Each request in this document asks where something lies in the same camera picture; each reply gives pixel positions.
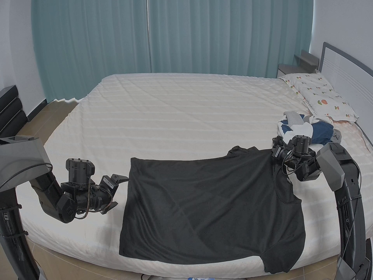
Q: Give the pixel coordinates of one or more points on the black T-shirt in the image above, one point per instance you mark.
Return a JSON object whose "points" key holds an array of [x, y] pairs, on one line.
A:
{"points": [[204, 208]]}

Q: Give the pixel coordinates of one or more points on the blue-green curtain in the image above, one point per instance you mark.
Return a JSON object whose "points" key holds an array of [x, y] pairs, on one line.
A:
{"points": [[93, 39], [227, 28]]}

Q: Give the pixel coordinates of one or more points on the dark blue garment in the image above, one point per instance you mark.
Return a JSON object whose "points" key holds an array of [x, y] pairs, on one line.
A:
{"points": [[322, 133]]}

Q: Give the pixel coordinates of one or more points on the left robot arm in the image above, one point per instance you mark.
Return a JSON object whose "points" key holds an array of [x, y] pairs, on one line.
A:
{"points": [[17, 162]]}

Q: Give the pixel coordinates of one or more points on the black shiny garment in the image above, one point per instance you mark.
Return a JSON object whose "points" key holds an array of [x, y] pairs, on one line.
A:
{"points": [[276, 141]]}

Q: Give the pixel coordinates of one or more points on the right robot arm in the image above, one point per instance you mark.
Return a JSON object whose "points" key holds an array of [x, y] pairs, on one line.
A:
{"points": [[335, 162]]}

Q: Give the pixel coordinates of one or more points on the bed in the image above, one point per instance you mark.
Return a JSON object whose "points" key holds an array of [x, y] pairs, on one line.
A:
{"points": [[174, 112]]}

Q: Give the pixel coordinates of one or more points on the white printed pillow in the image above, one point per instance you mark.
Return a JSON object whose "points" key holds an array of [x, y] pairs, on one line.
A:
{"points": [[320, 95]]}

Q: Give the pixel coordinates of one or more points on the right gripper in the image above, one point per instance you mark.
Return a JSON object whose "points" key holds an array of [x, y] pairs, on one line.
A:
{"points": [[287, 157]]}

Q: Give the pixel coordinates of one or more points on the pile of clothes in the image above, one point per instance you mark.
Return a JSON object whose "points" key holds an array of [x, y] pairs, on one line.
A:
{"points": [[291, 128]]}

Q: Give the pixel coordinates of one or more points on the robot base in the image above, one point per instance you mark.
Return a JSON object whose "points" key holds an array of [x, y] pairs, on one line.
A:
{"points": [[201, 278]]}

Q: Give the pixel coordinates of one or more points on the black chest of drawers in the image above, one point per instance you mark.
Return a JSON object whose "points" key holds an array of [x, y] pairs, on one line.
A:
{"points": [[10, 112]]}

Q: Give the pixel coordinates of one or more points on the grey bedside table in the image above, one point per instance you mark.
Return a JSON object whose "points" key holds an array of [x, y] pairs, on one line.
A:
{"points": [[306, 58]]}

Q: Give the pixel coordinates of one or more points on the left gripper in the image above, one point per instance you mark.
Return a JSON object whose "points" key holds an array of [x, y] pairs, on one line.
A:
{"points": [[96, 198]]}

